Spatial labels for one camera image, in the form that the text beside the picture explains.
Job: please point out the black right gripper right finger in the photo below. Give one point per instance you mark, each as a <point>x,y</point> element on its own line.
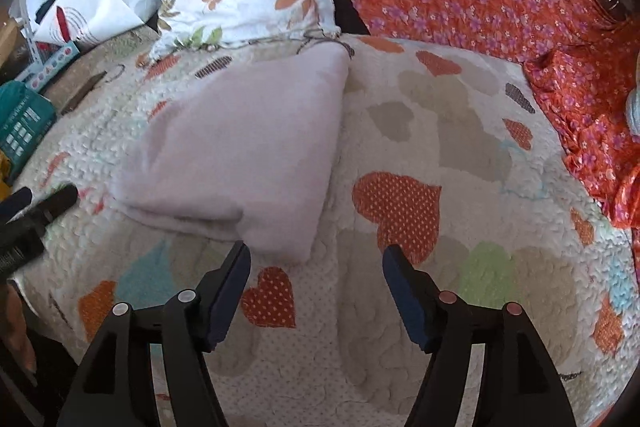
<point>520,385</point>

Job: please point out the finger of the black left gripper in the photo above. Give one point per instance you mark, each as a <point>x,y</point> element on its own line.
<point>21,238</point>
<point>14,204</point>

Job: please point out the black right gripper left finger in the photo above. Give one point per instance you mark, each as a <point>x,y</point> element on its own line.
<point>114,385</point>

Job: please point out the pale pink small garment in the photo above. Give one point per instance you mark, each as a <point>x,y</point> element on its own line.
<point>244,156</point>

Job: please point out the yellow cloth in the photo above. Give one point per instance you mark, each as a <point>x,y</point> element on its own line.
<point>5,170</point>

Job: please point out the teal cardboard box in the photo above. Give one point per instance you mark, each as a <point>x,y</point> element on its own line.
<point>26,117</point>

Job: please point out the dark brown flat stick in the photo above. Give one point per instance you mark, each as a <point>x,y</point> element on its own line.
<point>83,91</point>

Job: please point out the light blue patterned box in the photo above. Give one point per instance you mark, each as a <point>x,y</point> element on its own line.
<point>37,76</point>

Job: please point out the white printed bag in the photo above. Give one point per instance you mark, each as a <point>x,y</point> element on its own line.
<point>88,23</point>

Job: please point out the white heart-patterned quilt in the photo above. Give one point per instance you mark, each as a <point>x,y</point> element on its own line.
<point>442,151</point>

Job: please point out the orange floral bedsheet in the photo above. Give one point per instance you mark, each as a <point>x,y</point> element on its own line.
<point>581,64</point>

